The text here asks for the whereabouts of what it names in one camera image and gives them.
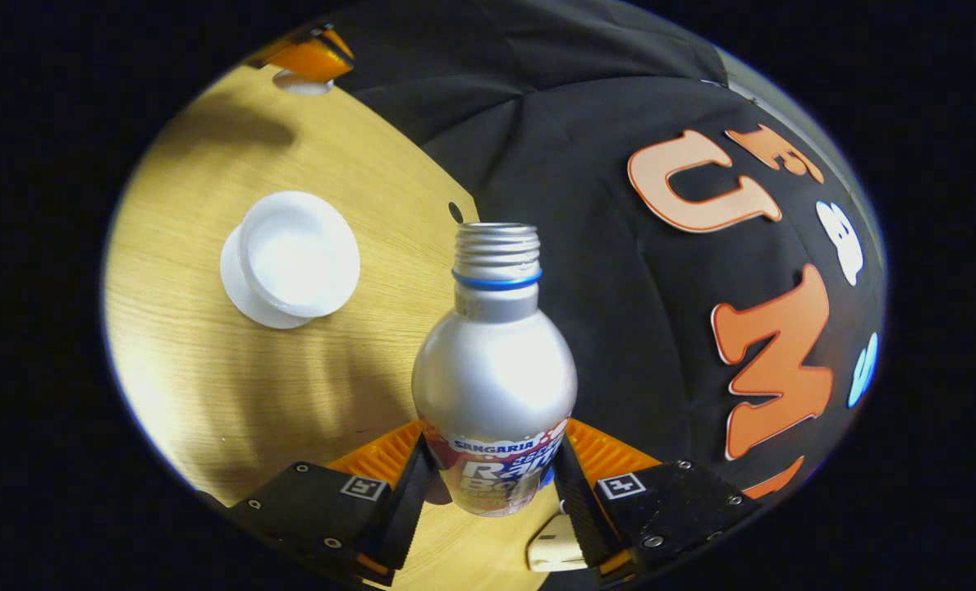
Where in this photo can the white toaster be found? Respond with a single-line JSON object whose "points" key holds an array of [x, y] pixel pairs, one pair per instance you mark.
{"points": [[555, 554]]}

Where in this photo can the white teacup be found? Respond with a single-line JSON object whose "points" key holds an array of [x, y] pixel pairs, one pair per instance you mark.
{"points": [[299, 258]]}

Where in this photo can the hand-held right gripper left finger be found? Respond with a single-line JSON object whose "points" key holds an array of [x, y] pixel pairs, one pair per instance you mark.
{"points": [[410, 509]]}

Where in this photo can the white saucer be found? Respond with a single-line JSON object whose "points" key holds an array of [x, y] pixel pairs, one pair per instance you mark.
{"points": [[240, 291]]}

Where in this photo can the white teacup lid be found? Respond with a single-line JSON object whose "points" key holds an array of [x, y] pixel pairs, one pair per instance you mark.
{"points": [[300, 84]]}

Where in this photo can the silver water bottle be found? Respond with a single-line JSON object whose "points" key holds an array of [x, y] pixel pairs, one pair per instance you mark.
{"points": [[496, 369]]}

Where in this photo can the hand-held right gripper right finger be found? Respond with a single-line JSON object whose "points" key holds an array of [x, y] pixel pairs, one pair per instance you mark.
{"points": [[582, 509]]}

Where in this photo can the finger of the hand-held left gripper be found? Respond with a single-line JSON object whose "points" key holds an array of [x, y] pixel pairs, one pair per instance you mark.
{"points": [[311, 59]]}

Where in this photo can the black backdrop cloth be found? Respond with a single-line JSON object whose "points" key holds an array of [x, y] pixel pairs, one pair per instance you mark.
{"points": [[602, 246]]}

